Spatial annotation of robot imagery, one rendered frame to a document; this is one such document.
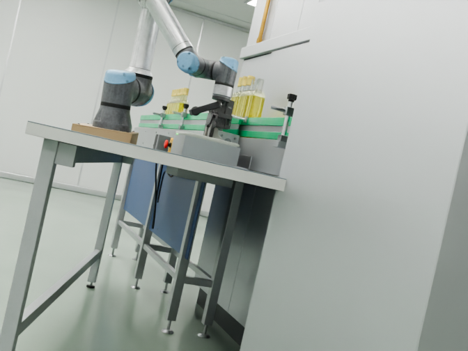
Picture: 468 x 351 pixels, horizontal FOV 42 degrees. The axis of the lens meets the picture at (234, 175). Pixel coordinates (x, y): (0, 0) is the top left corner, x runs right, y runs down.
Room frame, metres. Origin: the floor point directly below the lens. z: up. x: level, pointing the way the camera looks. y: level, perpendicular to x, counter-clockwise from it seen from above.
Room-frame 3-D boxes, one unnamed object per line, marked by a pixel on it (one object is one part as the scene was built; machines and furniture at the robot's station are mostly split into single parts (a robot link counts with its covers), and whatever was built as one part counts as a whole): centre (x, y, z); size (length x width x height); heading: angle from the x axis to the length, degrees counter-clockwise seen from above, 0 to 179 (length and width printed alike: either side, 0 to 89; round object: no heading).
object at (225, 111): (2.39, 0.11, 0.94); 0.09 x 0.08 x 0.12; 108
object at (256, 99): (2.61, -0.02, 0.99); 0.06 x 0.06 x 0.21; 20
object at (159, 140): (3.16, 0.39, 0.79); 0.08 x 0.08 x 0.08; 20
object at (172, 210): (3.36, 0.31, 0.54); 1.59 x 0.18 x 0.43; 20
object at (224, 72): (2.39, 0.12, 1.10); 0.09 x 0.08 x 0.11; 72
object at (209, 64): (2.40, 0.21, 1.10); 0.11 x 0.11 x 0.08; 72
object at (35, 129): (2.44, -0.16, 0.73); 1.58 x 1.52 x 0.04; 3
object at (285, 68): (2.48, -0.22, 1.15); 0.90 x 0.03 x 0.34; 20
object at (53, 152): (2.40, 0.52, 0.36); 1.51 x 0.09 x 0.71; 3
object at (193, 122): (3.36, 0.40, 0.93); 1.75 x 0.01 x 0.08; 20
